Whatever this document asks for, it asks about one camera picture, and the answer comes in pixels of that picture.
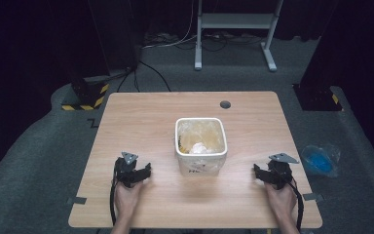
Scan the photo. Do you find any white plastic bin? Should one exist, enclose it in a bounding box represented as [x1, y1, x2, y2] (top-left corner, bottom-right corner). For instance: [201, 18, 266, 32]
[174, 117, 229, 177]

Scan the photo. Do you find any black base with yellow stripes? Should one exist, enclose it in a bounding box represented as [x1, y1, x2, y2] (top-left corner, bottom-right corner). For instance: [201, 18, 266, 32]
[60, 76, 111, 112]

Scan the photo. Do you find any black base with yellow tape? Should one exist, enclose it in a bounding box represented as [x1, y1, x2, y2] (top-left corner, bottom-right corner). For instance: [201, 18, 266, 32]
[292, 83, 344, 112]

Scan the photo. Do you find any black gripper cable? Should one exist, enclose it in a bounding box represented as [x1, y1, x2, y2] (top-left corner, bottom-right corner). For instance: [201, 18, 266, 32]
[286, 179, 306, 232]
[109, 161, 119, 226]

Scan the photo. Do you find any yellow and dark wrapper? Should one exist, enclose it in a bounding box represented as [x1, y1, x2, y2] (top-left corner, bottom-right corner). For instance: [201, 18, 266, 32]
[177, 135, 190, 154]

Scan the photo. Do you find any white floor cable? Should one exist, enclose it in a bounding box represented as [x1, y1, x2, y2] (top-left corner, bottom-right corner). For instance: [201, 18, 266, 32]
[141, 0, 200, 51]

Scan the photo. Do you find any person's right hand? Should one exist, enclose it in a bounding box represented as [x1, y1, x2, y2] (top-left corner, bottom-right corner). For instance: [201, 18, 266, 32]
[264, 180, 298, 219]

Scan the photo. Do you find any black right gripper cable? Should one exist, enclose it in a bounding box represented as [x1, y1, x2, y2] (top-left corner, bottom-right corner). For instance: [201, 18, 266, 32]
[286, 179, 306, 232]

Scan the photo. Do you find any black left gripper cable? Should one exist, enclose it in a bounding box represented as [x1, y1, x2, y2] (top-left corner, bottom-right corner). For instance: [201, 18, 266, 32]
[109, 161, 119, 226]

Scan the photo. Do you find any white metal stand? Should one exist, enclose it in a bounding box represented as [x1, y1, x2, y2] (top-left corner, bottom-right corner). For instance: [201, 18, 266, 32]
[193, 0, 285, 73]

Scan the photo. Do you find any black floor cable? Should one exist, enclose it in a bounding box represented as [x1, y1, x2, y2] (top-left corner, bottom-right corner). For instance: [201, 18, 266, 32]
[116, 59, 172, 94]

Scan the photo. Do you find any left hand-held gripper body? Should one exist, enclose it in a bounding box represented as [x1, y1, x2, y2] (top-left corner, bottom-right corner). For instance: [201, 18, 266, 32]
[114, 151, 144, 189]

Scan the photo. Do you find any person's left hand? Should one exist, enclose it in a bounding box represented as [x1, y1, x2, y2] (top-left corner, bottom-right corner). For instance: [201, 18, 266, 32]
[114, 179, 144, 218]

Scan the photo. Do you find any crumpled white paper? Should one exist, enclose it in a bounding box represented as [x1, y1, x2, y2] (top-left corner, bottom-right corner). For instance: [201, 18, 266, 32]
[188, 141, 214, 155]

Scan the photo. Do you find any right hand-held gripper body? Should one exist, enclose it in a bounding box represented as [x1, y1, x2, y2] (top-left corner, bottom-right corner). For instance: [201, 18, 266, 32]
[266, 152, 300, 190]

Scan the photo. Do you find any clear plastic bin liner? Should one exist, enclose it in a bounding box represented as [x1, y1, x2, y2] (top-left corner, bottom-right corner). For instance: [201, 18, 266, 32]
[176, 119, 226, 155]

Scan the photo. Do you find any grey tape strip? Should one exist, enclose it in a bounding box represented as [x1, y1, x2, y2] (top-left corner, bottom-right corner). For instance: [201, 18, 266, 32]
[66, 196, 88, 206]
[302, 192, 326, 203]

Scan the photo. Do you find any blue clear plastic bag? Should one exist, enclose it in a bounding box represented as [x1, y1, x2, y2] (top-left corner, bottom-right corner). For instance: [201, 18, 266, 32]
[300, 143, 342, 178]

